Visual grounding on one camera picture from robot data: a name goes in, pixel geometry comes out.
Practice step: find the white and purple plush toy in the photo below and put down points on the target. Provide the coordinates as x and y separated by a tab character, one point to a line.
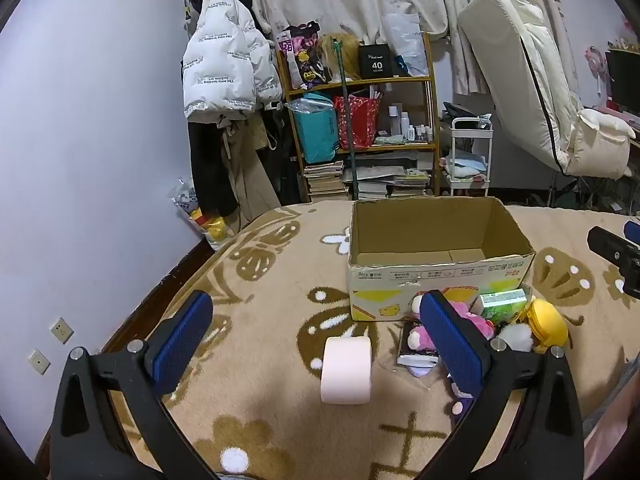
515	337

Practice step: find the yellow plush toy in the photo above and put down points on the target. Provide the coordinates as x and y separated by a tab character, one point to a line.
547	322

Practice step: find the plastic bag with yellow items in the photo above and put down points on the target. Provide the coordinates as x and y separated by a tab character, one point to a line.
200	215

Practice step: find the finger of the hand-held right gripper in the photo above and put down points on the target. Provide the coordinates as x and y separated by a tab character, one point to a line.
607	246
632	231

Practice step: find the cardboard box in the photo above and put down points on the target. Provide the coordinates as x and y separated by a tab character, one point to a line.
425	280

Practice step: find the pile of magazines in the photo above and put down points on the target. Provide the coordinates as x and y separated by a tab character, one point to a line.
395	185

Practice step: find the green white carton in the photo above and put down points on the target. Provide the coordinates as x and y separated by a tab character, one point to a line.
502	302

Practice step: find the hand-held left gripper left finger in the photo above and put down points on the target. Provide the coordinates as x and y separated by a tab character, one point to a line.
182	345

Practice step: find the white puffer jacket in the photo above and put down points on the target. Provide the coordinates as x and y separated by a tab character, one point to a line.
220	60

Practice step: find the pink fan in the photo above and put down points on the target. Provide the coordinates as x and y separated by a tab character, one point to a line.
596	62

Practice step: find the wooden shelf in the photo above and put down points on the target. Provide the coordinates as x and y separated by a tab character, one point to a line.
432	110

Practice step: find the teal bag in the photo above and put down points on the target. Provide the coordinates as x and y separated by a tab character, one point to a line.
315	130

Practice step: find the black monitor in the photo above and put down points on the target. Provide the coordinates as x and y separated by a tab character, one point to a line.
625	80

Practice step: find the blonde wig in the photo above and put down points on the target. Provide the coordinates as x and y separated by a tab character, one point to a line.
345	50

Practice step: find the white trolley cart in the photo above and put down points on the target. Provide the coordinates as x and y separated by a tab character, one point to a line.
472	130

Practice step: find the stack of books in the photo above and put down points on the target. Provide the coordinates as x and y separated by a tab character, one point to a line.
325	182

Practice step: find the black hanging coat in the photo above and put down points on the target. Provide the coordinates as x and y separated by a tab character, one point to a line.
210	170

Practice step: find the person's pink clothing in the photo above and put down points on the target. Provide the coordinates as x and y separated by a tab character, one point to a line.
615	425

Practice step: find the black box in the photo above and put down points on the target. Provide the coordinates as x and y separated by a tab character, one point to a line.
377	62

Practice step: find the red gift bag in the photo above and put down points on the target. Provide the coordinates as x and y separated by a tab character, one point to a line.
357	120

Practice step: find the green pole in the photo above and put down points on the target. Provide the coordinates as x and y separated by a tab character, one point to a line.
348	125

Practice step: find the pink toilet paper roll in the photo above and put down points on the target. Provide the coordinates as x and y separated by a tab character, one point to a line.
345	375

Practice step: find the clear plastic bag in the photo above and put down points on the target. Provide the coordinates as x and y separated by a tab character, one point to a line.
407	40

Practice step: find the white wall socket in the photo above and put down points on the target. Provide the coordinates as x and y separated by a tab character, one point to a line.
39	362
61	330

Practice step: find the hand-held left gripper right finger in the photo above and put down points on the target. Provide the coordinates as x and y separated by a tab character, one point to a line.
450	345

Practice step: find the pink plush bear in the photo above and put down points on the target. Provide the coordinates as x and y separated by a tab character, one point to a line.
477	322

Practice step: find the row of toiletry bottles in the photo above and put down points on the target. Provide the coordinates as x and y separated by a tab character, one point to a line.
415	130

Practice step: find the cream folded mattress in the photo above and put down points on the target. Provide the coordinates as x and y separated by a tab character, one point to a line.
525	75

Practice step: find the pink and black printed bag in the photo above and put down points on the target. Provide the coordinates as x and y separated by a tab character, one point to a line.
305	60

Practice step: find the beige hanging coat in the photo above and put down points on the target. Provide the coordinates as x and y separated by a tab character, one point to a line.
250	175

